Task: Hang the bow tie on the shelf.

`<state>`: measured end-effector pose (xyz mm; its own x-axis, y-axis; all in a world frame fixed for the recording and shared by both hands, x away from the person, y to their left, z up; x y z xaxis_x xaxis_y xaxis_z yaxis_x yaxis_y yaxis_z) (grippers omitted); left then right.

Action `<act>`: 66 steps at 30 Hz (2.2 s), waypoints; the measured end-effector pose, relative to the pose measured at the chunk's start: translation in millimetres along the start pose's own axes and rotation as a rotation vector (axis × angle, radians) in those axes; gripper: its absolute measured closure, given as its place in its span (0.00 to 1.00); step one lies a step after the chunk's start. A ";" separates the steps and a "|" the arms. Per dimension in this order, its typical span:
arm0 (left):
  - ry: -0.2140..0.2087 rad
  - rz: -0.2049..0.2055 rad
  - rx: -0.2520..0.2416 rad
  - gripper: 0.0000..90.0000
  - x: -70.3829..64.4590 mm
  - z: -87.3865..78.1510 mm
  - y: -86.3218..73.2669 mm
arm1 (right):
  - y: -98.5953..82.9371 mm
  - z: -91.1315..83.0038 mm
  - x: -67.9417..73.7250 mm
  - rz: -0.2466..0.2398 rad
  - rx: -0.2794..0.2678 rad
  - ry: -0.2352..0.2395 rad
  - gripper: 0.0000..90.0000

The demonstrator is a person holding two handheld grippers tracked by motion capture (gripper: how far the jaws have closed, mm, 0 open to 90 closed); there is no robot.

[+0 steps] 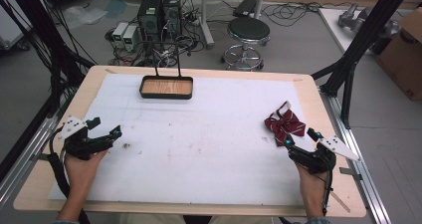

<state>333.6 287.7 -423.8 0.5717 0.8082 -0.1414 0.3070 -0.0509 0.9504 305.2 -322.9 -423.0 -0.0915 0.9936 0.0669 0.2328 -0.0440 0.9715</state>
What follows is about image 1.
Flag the person's right hand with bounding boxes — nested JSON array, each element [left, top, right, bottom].
[[294, 163, 329, 204]]

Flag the black metal frame stand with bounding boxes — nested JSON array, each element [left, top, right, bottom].
[[0, 0, 98, 119], [311, 0, 416, 129]]

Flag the person's left hand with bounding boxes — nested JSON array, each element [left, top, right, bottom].
[[64, 148, 109, 199]]

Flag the tangle of black floor cables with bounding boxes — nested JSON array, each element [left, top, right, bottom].
[[260, 0, 353, 28]]

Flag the black round stool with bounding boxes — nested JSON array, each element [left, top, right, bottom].
[[220, 16, 272, 72]]

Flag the brown cardboard box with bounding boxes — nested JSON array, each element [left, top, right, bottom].
[[375, 7, 422, 102]]

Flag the black flat box on floor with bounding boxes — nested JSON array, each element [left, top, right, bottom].
[[232, 0, 258, 19]]

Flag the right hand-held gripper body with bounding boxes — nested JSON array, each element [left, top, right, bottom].
[[287, 135, 362, 175]]

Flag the black computer tower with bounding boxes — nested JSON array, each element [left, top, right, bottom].
[[161, 0, 183, 40], [136, 0, 164, 43]]

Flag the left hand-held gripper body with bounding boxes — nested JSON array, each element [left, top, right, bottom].
[[58, 114, 114, 161]]

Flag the white power supply unit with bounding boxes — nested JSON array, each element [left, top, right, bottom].
[[121, 24, 140, 53], [110, 21, 130, 50]]

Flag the metal table bracket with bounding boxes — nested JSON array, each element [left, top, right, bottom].
[[338, 165, 363, 182]]

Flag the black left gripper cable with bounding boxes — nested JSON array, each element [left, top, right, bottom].
[[47, 126, 93, 224]]

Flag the black tray with wooden bottom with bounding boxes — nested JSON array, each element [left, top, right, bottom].
[[138, 40, 194, 101]]

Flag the clear plastic sheet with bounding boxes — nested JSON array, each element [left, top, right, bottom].
[[62, 4, 109, 30]]

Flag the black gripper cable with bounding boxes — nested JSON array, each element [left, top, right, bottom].
[[47, 126, 93, 224], [319, 168, 334, 217]]

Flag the white equipment case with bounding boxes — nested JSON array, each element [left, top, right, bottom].
[[0, 0, 33, 52]]

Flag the white floor board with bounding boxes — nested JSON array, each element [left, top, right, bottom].
[[317, 7, 380, 57]]

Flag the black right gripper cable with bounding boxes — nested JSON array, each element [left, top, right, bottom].
[[319, 168, 334, 217]]

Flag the white foam table mat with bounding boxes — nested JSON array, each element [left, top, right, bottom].
[[47, 72, 316, 207]]

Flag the aluminium rail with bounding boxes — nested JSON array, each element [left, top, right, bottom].
[[318, 90, 393, 224], [0, 113, 69, 207]]

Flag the tangle of cables by computers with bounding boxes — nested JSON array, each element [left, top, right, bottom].
[[105, 4, 208, 69]]

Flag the white table leg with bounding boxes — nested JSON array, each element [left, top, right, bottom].
[[198, 0, 216, 50], [253, 0, 269, 20]]

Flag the red striped bow tie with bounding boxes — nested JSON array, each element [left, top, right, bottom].
[[264, 101, 308, 148]]

